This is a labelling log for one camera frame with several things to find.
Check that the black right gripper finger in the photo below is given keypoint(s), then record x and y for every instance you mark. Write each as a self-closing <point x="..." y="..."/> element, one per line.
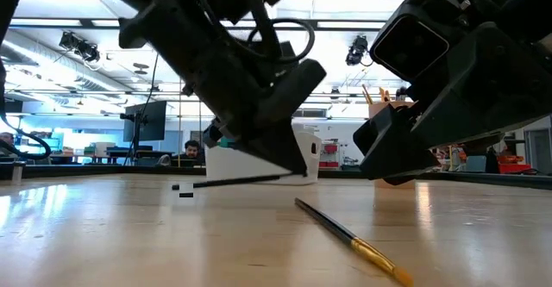
<point x="388" y="145"/>
<point x="399" y="180"/>

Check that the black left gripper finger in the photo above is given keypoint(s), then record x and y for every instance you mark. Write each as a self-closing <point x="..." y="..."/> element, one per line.
<point x="291" y="145"/>
<point x="271" y="149"/>

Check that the white plastic caddy tray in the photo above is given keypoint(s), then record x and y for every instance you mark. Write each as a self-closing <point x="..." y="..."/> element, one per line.
<point x="308" y="166"/>

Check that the orange plastic cup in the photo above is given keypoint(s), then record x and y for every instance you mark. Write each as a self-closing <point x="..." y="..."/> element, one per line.
<point x="374" y="108"/>

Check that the black paintbrush silver ferrule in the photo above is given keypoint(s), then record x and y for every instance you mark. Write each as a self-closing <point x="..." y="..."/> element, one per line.
<point x="402" y="93"/>
<point x="237" y="181"/>

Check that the person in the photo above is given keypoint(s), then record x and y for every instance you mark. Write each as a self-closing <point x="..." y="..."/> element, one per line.
<point x="192" y="149"/>
<point x="6" y="138"/>

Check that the black computer monitor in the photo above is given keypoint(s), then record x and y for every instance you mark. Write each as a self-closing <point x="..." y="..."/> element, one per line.
<point x="148" y="121"/>

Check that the shelf with red bins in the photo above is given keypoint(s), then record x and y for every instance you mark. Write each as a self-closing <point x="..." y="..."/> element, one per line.
<point x="513" y="166"/>

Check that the black monitor stand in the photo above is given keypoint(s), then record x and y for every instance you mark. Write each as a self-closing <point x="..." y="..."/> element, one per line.
<point x="137" y="145"/>

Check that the black ceiling spotlight cluster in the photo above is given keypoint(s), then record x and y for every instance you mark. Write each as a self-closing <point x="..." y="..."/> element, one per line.
<point x="86" y="51"/>

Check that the black overhead rig beam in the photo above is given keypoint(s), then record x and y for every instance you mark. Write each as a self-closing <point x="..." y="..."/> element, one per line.
<point x="86" y="23"/>

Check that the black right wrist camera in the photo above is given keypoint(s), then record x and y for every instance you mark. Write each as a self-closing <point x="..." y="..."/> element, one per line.
<point x="409" y="48"/>

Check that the black aluminium table frame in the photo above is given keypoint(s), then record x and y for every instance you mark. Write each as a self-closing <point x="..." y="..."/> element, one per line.
<point x="496" y="179"/>

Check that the small white post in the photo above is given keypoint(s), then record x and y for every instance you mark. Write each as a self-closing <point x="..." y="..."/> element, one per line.
<point x="17" y="175"/>

